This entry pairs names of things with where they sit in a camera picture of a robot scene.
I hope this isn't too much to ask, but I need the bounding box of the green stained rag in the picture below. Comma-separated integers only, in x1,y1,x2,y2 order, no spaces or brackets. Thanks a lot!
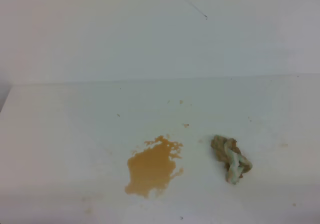
210,135,253,185

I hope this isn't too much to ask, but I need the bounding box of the brown coffee stain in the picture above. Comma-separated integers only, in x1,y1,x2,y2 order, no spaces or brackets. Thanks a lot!
124,135,184,199

